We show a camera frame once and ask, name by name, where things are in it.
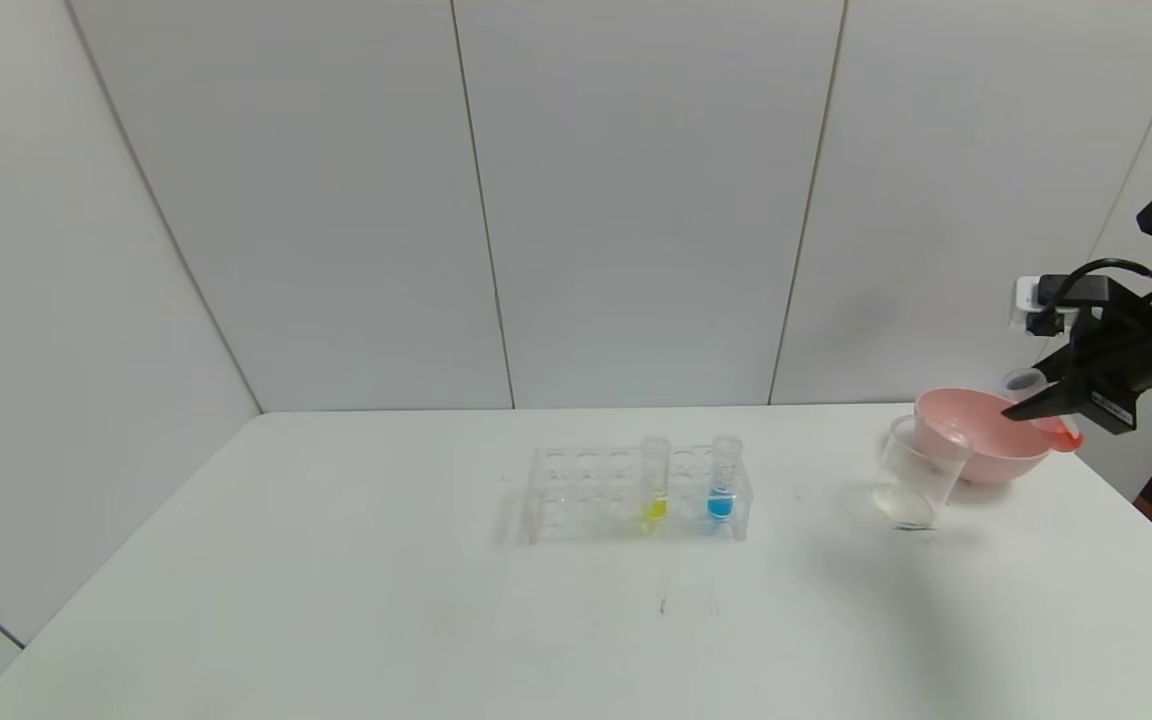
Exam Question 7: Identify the test tube with red pigment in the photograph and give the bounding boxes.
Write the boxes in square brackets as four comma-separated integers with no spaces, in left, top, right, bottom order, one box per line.
[1002,367,1085,454]

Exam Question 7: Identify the clear plastic beaker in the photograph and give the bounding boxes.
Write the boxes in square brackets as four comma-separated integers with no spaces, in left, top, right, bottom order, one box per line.
[871,415,971,531]

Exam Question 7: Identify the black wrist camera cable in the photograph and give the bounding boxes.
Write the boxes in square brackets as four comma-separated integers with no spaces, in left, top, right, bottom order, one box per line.
[1034,258,1152,336]

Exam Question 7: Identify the clear plastic test tube rack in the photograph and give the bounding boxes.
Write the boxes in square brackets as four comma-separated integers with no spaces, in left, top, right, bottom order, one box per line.
[523,443,753,546]

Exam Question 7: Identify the test tube with blue pigment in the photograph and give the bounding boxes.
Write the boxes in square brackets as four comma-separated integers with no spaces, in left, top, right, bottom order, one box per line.
[709,435,743,521]

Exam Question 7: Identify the pink bowl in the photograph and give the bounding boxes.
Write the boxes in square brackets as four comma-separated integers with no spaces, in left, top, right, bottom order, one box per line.
[912,388,1057,487]

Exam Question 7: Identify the test tube with yellow pigment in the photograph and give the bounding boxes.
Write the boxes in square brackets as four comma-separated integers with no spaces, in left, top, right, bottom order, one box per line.
[638,436,671,523]

